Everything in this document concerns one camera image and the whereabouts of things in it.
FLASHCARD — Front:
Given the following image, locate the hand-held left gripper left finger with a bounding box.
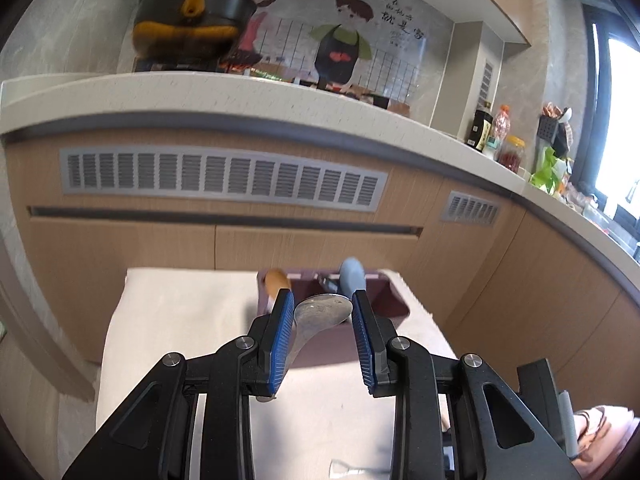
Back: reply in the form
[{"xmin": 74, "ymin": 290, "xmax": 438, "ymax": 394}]
[{"xmin": 62, "ymin": 290, "xmax": 296, "ymax": 480}]

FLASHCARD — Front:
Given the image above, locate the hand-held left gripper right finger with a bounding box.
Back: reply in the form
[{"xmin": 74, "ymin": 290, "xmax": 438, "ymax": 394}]
[{"xmin": 351, "ymin": 290, "xmax": 583, "ymax": 480}]

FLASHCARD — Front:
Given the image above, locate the purple plastic utensil bin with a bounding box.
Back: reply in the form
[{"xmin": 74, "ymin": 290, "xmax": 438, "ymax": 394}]
[{"xmin": 256, "ymin": 269, "xmax": 412, "ymax": 367}]

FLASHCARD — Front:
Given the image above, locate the round metal spoon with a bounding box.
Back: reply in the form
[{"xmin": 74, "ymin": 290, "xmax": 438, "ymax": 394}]
[{"xmin": 255, "ymin": 294, "xmax": 354, "ymax": 403}]

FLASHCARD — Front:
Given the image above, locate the wooden spoon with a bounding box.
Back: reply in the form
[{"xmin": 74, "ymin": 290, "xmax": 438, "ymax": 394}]
[{"xmin": 264, "ymin": 269, "xmax": 292, "ymax": 313}]

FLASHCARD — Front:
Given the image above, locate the blue plastic spoon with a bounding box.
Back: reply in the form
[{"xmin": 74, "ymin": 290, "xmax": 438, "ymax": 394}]
[{"xmin": 340, "ymin": 257, "xmax": 367, "ymax": 295}]

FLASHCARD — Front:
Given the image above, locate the white cloth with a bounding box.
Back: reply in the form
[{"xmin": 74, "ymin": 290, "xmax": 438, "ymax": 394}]
[{"xmin": 95, "ymin": 267, "xmax": 458, "ymax": 480}]

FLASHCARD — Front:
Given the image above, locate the wooden kitchen cabinet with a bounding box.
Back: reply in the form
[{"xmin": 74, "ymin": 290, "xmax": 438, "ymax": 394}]
[{"xmin": 0, "ymin": 130, "xmax": 640, "ymax": 480}]

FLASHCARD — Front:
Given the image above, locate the short grey vent grille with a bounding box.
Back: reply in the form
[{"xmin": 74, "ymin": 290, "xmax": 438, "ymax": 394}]
[{"xmin": 439, "ymin": 190, "xmax": 501, "ymax": 226}]

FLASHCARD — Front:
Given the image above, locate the long grey vent grille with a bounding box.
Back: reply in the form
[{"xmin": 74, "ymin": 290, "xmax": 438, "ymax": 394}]
[{"xmin": 59, "ymin": 147, "xmax": 390, "ymax": 212}]

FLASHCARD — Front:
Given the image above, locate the green plastic bag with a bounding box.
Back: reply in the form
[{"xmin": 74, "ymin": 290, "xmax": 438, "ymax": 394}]
[{"xmin": 529, "ymin": 147, "xmax": 573, "ymax": 196}]

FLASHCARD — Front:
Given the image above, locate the red filled jar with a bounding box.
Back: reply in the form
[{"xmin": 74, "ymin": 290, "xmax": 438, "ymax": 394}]
[{"xmin": 497, "ymin": 135, "xmax": 527, "ymax": 173}]

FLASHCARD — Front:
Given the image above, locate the white stone countertop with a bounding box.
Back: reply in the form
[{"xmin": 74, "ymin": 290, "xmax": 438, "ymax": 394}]
[{"xmin": 0, "ymin": 71, "xmax": 640, "ymax": 266}]

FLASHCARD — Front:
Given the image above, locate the dark sauce bottle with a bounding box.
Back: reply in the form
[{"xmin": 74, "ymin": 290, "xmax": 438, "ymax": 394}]
[{"xmin": 466, "ymin": 101, "xmax": 493, "ymax": 153}]

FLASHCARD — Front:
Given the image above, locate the orange cap clear bottle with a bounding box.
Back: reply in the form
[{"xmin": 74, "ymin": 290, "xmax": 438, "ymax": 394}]
[{"xmin": 487, "ymin": 105, "xmax": 512, "ymax": 161}]

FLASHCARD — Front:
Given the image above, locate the window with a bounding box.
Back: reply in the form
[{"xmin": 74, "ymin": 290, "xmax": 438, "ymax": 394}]
[{"xmin": 582, "ymin": 5, "xmax": 640, "ymax": 241}]

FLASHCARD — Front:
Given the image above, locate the induction cooker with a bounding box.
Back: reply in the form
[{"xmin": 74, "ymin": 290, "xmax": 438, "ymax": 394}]
[{"xmin": 132, "ymin": 55, "xmax": 236, "ymax": 73}]

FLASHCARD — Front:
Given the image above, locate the grey wall utensil holder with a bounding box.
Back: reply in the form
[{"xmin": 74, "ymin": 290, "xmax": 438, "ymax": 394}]
[{"xmin": 537, "ymin": 102, "xmax": 575, "ymax": 158}]

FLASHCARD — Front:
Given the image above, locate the cartoon figure wall poster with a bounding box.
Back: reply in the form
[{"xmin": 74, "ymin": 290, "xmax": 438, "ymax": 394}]
[{"xmin": 220, "ymin": 0, "xmax": 456, "ymax": 111}]

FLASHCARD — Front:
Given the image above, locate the white wall vent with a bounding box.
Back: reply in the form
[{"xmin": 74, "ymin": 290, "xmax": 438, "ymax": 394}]
[{"xmin": 481, "ymin": 59, "xmax": 496, "ymax": 106}]

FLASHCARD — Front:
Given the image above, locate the black pot orange handle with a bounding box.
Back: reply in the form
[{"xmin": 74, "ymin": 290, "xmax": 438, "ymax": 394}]
[{"xmin": 131, "ymin": 0, "xmax": 257, "ymax": 61}]

